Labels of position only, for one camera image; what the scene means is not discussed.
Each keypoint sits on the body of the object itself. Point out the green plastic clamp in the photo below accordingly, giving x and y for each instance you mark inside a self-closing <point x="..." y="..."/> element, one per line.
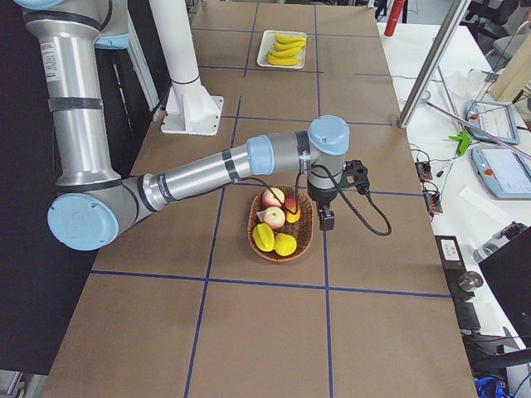
<point x="464" y="141"/>

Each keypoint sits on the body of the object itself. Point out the metal rod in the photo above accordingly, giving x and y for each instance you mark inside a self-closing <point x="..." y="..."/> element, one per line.
<point x="474" y="127"/>

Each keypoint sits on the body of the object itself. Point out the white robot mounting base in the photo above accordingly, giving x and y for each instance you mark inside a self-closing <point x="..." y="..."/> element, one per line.
<point x="192" y="111"/>

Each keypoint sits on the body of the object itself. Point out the aluminium frame post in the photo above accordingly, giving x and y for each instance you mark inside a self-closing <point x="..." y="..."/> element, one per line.
<point x="438" y="48"/>

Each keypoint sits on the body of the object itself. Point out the black box with label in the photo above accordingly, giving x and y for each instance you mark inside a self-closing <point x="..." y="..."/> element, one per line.
<point x="461" y="282"/>

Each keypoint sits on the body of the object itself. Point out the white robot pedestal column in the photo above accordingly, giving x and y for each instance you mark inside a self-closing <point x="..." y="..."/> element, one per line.
<point x="174" y="33"/>

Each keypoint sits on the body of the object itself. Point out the brown wicker basket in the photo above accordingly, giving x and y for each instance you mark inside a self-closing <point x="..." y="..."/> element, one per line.
<point x="302" y="230"/>

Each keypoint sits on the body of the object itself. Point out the yellow starfruit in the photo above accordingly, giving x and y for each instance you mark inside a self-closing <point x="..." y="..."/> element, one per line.
<point x="263" y="237"/>

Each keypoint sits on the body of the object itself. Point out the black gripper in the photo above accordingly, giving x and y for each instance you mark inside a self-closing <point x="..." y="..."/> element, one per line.
<point x="323" y="196"/>

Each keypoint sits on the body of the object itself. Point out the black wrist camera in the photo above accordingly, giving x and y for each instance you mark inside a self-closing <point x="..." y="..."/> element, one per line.
<point x="355" y="174"/>

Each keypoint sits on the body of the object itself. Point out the white bear plastic tray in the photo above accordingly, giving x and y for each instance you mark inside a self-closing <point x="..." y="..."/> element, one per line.
<point x="267" y="42"/>

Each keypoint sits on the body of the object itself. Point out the yellow-green banana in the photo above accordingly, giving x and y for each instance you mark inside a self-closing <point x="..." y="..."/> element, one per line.
<point x="284" y="39"/>

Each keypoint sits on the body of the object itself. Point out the pink white peach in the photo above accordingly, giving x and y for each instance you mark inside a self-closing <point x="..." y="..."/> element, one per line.
<point x="272" y="197"/>

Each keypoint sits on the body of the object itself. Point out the yellow lemon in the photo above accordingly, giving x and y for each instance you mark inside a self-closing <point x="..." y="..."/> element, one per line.
<point x="285" y="244"/>

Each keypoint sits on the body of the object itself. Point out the orange fruit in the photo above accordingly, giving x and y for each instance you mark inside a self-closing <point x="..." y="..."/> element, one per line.
<point x="292" y="209"/>

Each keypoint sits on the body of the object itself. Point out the teach pendant tablet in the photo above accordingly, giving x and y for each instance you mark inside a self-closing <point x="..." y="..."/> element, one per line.
<point x="505" y="174"/>
<point x="494" y="118"/>

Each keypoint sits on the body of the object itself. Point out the yellow banana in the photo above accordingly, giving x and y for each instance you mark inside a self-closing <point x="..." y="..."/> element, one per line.
<point x="287" y="53"/>
<point x="281" y="46"/>
<point x="283" y="61"/>

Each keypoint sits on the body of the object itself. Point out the red fire extinguisher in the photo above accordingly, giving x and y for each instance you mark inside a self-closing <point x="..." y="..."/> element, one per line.
<point x="394" y="15"/>

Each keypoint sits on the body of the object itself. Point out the black monitor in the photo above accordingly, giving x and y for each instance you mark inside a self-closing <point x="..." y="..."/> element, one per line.
<point x="507" y="272"/>

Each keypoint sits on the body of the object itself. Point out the black electronics board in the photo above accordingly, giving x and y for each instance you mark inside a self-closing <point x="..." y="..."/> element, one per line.
<point x="432" y="200"/>
<point x="424" y="171"/>

